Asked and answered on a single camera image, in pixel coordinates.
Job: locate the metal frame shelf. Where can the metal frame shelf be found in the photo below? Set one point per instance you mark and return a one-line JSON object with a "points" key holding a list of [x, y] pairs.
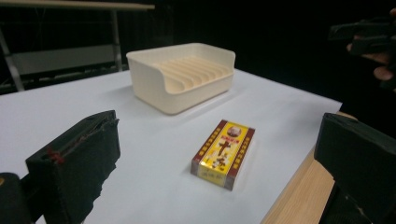
{"points": [[62, 59]]}

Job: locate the cream plastic ribbed tray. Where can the cream plastic ribbed tray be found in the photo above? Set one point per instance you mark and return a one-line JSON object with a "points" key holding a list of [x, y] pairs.
{"points": [[149, 84]]}

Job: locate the white table sheet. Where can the white table sheet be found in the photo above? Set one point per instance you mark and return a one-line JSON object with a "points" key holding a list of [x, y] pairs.
{"points": [[149, 133]]}

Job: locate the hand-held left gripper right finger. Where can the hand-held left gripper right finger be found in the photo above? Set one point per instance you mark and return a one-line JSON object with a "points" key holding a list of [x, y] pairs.
{"points": [[361, 155]]}

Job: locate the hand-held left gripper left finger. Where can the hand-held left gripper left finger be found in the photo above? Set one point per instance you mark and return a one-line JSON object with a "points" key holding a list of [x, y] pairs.
{"points": [[77, 161]]}

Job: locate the yellow and red box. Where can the yellow and red box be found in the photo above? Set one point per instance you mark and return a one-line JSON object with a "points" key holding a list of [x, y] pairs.
{"points": [[222, 154]]}

